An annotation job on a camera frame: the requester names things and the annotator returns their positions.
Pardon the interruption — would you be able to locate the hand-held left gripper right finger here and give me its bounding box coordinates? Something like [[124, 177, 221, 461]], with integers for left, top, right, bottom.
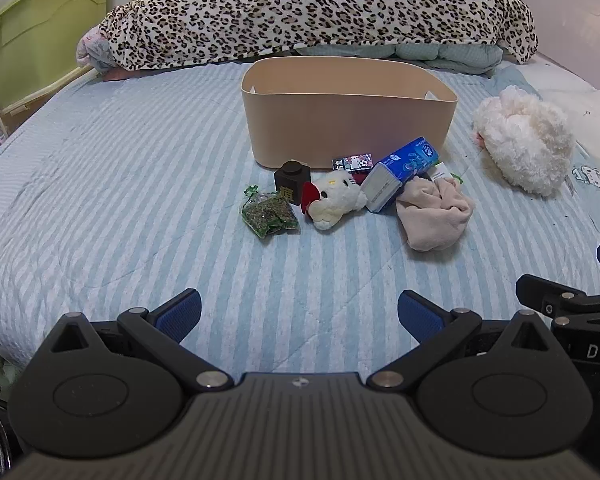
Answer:
[[366, 289, 556, 392]]

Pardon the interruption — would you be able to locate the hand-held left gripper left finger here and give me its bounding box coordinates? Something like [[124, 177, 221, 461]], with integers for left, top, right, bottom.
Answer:
[[47, 288, 234, 392]]

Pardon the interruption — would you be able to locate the beige cloth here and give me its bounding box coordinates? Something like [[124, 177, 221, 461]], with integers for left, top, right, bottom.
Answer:
[[396, 176, 476, 252]]

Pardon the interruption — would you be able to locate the green snack packet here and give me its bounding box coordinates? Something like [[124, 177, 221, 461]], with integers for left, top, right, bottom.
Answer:
[[240, 186, 301, 238]]

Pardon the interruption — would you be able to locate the blue striped bed sheet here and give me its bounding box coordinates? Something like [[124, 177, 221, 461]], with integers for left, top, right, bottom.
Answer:
[[0, 60, 600, 376]]

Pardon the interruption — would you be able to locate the small white green packet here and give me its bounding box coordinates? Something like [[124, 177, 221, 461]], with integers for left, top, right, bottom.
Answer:
[[427, 161, 463, 183]]

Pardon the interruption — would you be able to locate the white cat plush toy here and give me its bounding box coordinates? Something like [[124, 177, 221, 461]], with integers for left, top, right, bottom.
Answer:
[[301, 170, 368, 232]]

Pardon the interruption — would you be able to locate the white fluffy plush toy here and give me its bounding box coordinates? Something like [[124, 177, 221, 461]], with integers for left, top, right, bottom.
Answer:
[[472, 86, 576, 197]]

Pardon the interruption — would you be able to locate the blue tissue pack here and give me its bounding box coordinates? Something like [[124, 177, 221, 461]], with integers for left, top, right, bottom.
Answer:
[[361, 136, 440, 213]]

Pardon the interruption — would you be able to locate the small cartoon print box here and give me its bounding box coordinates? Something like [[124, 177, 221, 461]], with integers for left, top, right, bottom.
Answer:
[[332, 154, 376, 173]]

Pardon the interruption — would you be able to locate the dark brown jar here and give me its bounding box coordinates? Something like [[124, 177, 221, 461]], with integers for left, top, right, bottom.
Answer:
[[273, 160, 312, 206]]

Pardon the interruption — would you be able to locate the beige storage bin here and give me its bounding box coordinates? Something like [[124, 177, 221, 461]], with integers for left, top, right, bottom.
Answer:
[[241, 57, 457, 171]]

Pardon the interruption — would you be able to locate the teal quilt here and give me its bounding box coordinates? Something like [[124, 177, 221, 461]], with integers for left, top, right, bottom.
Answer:
[[295, 42, 503, 77]]

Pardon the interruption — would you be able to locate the pink floral cloth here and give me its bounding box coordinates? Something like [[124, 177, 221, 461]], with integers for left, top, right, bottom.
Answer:
[[76, 25, 113, 73]]

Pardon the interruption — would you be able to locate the green plastic cabinet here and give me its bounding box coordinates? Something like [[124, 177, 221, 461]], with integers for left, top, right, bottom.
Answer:
[[0, 0, 111, 116]]

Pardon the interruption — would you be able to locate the leopard print blanket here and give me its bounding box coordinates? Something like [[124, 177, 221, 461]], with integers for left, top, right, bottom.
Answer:
[[99, 0, 538, 72]]

